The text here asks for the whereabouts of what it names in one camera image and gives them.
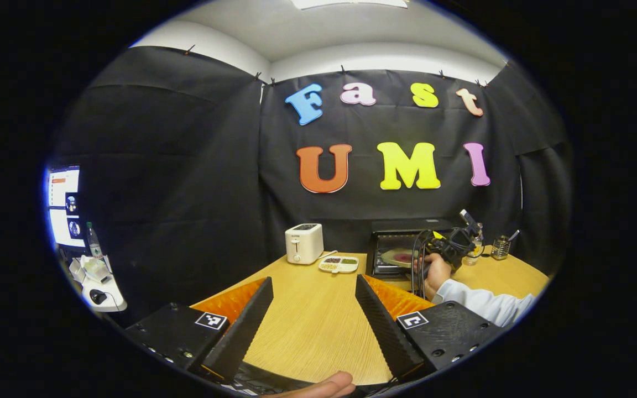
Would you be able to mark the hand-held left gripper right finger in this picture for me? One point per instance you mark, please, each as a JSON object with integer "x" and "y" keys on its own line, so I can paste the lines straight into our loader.
{"x": 387, "y": 331}

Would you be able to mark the plastic water bottle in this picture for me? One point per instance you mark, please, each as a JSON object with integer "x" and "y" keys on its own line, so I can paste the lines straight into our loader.
{"x": 94, "y": 246}

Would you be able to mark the computer monitor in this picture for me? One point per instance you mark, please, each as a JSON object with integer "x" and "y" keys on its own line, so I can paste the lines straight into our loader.
{"x": 64, "y": 188}

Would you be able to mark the white divided snack dish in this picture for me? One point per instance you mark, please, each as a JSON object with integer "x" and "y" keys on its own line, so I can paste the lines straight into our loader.
{"x": 339, "y": 264}

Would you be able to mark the striped straw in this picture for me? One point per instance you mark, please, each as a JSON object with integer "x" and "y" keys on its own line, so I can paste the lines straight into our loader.
{"x": 513, "y": 235}

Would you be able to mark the ceiling light panel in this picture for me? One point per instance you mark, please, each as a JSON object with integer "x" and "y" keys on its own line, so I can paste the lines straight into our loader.
{"x": 349, "y": 3}

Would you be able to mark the clear glass bottle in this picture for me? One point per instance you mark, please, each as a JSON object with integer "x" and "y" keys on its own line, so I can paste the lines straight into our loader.
{"x": 473, "y": 255}

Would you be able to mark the black computer mouse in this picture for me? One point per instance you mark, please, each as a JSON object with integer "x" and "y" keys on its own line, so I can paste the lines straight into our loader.
{"x": 98, "y": 296}

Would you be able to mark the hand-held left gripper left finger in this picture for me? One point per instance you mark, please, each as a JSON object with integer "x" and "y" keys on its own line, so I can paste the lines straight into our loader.
{"x": 246, "y": 326}

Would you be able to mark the white square plate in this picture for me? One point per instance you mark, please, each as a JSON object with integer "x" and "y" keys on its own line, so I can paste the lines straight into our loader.
{"x": 391, "y": 257}

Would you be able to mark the white side desk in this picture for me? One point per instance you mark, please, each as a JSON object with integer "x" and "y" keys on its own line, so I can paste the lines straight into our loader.
{"x": 111, "y": 301}

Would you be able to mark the white toaster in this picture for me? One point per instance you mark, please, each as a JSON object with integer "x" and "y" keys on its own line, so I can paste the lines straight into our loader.
{"x": 303, "y": 246}

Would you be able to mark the pink ham slice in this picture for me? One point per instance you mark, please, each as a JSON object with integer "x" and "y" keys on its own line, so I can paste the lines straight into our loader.
{"x": 403, "y": 257}

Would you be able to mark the black electric oven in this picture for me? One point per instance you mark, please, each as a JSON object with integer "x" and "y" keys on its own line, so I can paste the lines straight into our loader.
{"x": 407, "y": 225}

